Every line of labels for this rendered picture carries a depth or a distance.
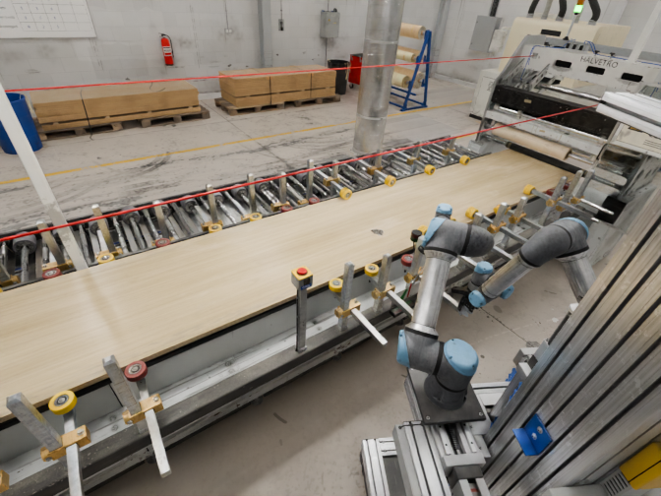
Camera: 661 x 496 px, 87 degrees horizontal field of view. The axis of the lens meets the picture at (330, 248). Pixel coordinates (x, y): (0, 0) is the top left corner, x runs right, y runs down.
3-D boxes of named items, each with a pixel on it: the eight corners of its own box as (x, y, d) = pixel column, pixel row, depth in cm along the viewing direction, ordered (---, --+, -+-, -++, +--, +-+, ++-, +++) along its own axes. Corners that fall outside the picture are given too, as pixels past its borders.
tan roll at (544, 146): (628, 181, 301) (636, 168, 294) (622, 184, 296) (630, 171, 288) (488, 130, 392) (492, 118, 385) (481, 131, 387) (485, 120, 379)
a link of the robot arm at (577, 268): (586, 363, 131) (531, 229, 133) (604, 346, 138) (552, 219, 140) (624, 367, 120) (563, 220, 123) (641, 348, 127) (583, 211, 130)
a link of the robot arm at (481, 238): (508, 232, 115) (483, 223, 162) (473, 225, 117) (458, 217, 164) (498, 266, 117) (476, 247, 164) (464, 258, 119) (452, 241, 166)
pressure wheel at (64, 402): (61, 410, 137) (48, 395, 130) (85, 402, 140) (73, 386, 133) (60, 429, 131) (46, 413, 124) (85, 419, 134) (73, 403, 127)
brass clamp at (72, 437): (91, 444, 127) (87, 437, 124) (46, 465, 120) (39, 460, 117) (90, 429, 131) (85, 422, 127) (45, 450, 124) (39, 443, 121)
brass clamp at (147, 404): (164, 410, 139) (161, 403, 136) (127, 428, 133) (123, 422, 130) (160, 398, 143) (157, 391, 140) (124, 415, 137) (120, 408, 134)
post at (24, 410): (80, 465, 131) (19, 399, 102) (69, 471, 130) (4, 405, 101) (79, 458, 134) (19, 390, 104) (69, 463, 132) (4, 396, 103)
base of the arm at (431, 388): (472, 408, 122) (482, 394, 116) (431, 411, 120) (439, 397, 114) (456, 370, 134) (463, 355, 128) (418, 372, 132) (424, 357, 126)
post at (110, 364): (150, 429, 143) (114, 360, 114) (142, 434, 142) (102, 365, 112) (149, 422, 145) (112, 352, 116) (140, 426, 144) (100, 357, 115)
